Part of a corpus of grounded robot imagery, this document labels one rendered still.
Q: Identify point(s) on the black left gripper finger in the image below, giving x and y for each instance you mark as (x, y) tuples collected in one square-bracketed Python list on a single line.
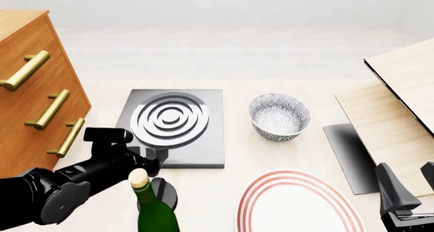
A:
[(161, 157), (137, 150)]

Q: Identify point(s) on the white plate with red rings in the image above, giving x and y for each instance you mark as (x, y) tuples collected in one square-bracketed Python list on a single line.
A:
[(291, 209)]

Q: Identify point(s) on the green bottle with cork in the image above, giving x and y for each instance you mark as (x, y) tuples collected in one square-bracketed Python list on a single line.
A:
[(154, 211)]

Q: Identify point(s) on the round black stove knob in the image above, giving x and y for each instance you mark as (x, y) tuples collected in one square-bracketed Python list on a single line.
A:
[(167, 191)]

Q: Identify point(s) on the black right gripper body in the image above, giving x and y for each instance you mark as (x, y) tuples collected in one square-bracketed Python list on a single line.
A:
[(410, 221)]

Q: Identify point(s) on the wooden cabinet with drawers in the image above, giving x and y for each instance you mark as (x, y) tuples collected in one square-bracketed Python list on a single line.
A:
[(20, 26)]

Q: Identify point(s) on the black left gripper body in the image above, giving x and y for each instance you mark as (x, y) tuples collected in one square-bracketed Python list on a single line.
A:
[(142, 164)]

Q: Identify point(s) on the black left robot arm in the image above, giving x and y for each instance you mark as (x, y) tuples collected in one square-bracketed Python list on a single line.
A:
[(51, 191)]

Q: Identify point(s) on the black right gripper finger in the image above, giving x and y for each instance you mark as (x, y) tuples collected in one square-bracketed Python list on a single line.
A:
[(395, 191), (430, 173)]

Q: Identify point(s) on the wooden drawer front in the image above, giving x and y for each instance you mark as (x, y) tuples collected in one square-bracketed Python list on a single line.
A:
[(40, 38), (23, 140), (79, 110)]

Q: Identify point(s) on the pale wooden box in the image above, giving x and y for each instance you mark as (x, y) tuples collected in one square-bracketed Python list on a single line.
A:
[(390, 130)]

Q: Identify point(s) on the patterned grey white bowl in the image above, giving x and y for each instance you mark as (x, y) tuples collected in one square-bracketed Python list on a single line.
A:
[(279, 120)]

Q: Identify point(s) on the flat black stove plate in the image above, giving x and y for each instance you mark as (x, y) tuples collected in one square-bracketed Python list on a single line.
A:
[(207, 150)]

